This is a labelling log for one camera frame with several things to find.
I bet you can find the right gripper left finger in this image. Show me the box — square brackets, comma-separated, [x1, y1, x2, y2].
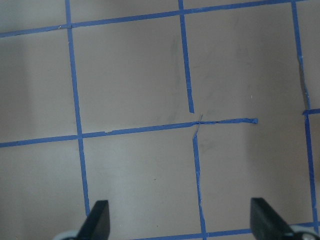
[53, 199, 111, 240]

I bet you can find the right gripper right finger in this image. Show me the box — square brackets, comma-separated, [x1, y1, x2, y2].
[250, 197, 318, 240]

